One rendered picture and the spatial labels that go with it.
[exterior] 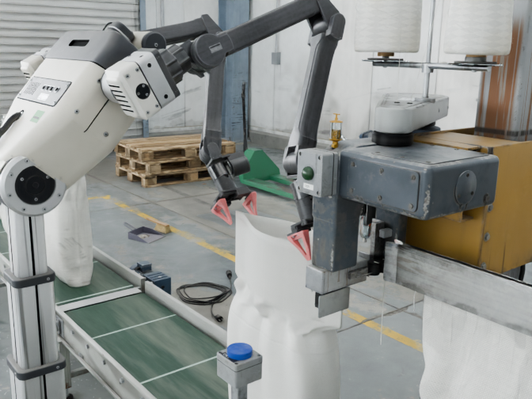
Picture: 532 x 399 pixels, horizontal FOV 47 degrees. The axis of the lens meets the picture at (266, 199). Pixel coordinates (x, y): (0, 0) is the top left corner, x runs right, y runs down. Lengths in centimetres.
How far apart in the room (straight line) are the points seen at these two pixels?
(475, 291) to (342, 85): 731
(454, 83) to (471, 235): 597
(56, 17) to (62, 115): 744
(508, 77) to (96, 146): 101
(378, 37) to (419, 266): 56
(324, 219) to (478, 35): 50
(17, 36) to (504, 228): 776
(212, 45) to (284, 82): 795
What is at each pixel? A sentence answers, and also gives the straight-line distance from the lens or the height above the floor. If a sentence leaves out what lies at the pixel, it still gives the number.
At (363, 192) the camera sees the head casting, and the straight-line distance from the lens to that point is 122.
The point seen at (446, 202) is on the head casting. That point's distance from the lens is 118.
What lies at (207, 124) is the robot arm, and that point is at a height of 130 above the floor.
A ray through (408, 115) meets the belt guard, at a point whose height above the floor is 140.
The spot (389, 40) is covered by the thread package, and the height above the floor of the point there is 156.
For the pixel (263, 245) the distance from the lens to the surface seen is 165.
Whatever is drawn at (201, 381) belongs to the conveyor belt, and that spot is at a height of 38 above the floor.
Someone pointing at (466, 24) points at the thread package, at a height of 159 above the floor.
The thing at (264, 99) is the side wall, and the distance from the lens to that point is 978.
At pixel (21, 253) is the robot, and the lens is 167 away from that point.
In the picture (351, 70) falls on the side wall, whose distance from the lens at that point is 837.
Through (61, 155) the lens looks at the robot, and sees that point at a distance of 154.
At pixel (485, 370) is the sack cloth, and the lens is 133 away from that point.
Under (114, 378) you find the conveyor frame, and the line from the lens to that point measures 240.
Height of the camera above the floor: 153
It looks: 14 degrees down
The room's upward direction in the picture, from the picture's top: 1 degrees clockwise
